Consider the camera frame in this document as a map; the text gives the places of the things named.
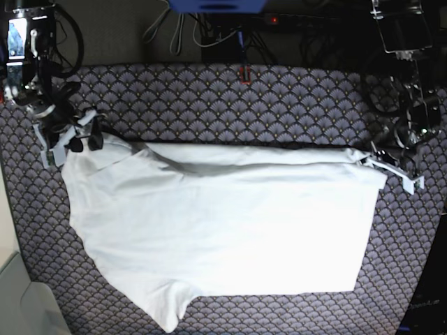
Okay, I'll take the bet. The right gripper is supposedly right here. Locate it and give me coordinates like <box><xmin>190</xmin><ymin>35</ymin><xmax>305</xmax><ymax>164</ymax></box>
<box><xmin>33</xmin><ymin>100</ymin><xmax>104</xmax><ymax>168</ymax></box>

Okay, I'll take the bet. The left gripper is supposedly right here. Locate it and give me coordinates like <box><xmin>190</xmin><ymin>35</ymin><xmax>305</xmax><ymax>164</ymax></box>
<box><xmin>361</xmin><ymin>121</ymin><xmax>433</xmax><ymax>194</ymax></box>

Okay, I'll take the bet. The white T-shirt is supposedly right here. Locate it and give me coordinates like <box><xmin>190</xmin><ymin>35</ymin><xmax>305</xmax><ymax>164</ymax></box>
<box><xmin>61</xmin><ymin>136</ymin><xmax>387</xmax><ymax>332</ymax></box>

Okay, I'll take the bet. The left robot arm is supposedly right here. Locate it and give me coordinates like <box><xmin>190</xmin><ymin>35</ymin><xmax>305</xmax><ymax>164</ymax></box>
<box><xmin>360</xmin><ymin>1</ymin><xmax>441</xmax><ymax>194</ymax></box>

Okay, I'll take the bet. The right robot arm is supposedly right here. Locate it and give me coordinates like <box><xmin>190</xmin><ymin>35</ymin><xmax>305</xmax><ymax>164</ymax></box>
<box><xmin>1</xmin><ymin>1</ymin><xmax>103</xmax><ymax>168</ymax></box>

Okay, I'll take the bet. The fan-patterned table cloth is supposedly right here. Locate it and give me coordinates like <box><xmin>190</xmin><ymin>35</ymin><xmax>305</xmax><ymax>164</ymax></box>
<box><xmin>1</xmin><ymin>64</ymin><xmax>446</xmax><ymax>334</ymax></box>

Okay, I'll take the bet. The red clip on cloth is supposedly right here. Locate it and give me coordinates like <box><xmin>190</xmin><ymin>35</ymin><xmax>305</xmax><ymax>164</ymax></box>
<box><xmin>240</xmin><ymin>66</ymin><xmax>251</xmax><ymax>84</ymax></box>

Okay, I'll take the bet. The blue box at top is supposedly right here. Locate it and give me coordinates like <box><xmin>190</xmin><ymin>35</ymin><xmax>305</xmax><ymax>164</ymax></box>
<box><xmin>169</xmin><ymin>0</ymin><xmax>266</xmax><ymax>14</ymax></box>

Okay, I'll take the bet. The black power strip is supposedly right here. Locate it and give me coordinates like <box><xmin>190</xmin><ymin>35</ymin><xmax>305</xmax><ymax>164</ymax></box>
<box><xmin>263</xmin><ymin>13</ymin><xmax>342</xmax><ymax>32</ymax></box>

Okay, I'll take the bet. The white cable loop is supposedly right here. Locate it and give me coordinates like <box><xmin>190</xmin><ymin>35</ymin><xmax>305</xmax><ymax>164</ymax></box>
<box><xmin>169</xmin><ymin>13</ymin><xmax>184</xmax><ymax>55</ymax></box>

